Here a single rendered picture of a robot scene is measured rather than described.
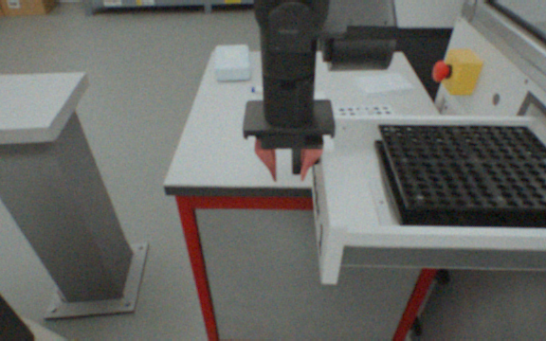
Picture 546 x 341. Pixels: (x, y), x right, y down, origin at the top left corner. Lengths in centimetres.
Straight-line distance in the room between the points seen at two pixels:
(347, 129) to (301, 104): 24
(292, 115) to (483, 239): 25
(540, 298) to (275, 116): 51
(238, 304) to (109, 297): 61
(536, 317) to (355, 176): 36
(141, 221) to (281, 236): 104
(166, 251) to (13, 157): 72
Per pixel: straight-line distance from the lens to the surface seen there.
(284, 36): 33
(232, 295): 99
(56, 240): 130
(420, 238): 45
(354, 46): 37
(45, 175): 112
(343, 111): 83
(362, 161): 62
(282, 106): 39
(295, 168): 47
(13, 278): 176
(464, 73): 84
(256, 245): 82
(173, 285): 149
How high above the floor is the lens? 121
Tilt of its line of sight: 40 degrees down
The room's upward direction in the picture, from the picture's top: straight up
